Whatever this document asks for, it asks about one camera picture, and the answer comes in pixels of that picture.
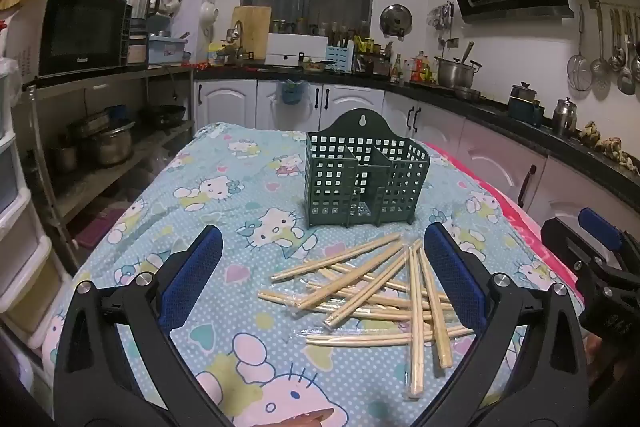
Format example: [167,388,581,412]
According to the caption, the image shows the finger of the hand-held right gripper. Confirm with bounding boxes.
[577,207,640,268]
[541,217,631,293]

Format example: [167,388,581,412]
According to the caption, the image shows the blue plastic bag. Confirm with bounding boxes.
[280,78,307,106]

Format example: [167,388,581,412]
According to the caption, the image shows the white base cabinets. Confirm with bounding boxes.
[192,79,640,248]

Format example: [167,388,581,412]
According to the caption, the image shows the pile of ginger roots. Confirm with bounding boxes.
[579,121,640,175]

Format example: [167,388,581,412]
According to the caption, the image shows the set of wooden chopsticks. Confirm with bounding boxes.
[257,232,476,400]

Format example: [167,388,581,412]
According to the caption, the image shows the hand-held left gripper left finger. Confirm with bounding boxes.
[52,224,236,427]

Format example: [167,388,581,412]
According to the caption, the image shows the steel mesh strainer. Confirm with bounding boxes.
[566,4,592,92]

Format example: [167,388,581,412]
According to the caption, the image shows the group of condiment bottles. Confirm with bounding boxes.
[387,51,436,86]

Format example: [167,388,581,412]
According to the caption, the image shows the black blender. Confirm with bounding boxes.
[127,0,161,22]

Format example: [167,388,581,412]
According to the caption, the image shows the green plastic utensil holder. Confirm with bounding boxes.
[305,109,431,228]

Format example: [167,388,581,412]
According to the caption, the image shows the white plastic drawer unit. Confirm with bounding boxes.
[0,57,53,338]

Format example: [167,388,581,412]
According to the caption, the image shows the dark blue pot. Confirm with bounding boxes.
[509,99,546,126]

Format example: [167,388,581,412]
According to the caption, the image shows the wooden cutting board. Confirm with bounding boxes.
[231,6,272,60]

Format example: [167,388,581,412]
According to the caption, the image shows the black microwave oven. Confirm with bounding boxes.
[37,0,133,78]

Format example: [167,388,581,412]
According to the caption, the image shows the pink cloth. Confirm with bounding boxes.
[425,142,586,308]

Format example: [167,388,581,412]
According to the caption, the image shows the metal shelf rack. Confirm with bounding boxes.
[10,64,196,258]

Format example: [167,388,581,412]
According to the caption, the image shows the row of windowsill jars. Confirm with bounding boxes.
[271,18,371,38]

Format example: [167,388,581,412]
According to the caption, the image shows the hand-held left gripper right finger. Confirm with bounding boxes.
[415,222,588,427]

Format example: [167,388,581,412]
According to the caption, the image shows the cartoon cat printed blanket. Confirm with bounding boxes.
[42,122,586,427]

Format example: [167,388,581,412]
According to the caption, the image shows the steel lidded pot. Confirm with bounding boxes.
[510,82,538,105]

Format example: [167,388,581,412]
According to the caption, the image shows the steel pot lid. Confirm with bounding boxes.
[380,4,412,38]

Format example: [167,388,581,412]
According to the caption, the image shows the light blue knife block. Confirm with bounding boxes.
[326,45,357,74]

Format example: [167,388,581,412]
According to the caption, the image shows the white box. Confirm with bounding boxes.
[266,33,329,68]

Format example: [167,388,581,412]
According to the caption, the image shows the steel faucet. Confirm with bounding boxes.
[227,21,246,58]

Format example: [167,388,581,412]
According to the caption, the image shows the steel pot with lid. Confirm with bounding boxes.
[92,121,137,168]

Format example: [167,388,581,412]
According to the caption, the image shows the black wok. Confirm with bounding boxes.
[140,105,187,130]

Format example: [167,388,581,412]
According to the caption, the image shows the steel stockpot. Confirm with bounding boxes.
[434,41,483,90]

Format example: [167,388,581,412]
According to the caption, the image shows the light blue plastic container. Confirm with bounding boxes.
[147,32,191,65]

